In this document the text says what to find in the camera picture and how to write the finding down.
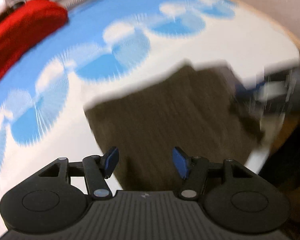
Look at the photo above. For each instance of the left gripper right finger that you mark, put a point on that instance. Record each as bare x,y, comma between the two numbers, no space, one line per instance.
193,171

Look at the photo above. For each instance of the red folded knit garment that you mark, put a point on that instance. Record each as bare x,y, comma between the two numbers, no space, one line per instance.
27,26

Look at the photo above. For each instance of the blue white patterned bedsheet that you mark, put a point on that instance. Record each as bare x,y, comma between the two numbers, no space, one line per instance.
108,48

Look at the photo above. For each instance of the dark brown knit pants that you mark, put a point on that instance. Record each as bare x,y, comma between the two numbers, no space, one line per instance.
192,109

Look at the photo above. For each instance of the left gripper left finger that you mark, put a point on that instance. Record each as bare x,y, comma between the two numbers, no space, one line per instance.
96,170

